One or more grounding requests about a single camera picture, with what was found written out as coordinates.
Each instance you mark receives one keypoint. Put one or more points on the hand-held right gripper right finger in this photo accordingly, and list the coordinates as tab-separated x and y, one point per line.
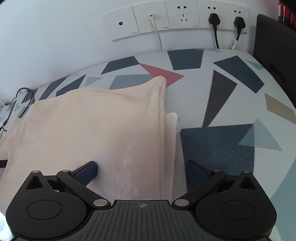
196	172

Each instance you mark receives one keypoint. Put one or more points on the white wall socket panel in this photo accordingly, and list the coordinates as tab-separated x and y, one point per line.
150	25

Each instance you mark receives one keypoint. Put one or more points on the cream velvet sweater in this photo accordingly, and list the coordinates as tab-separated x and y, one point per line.
92	125

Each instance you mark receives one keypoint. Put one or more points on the geometric patterned table mat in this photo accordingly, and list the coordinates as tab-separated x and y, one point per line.
231	109

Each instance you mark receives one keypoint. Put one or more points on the black box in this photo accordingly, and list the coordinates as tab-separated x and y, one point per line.
275	51

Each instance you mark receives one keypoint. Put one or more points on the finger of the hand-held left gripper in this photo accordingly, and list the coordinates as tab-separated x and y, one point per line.
2	163

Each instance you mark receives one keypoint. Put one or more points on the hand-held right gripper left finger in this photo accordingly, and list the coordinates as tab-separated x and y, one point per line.
85	172

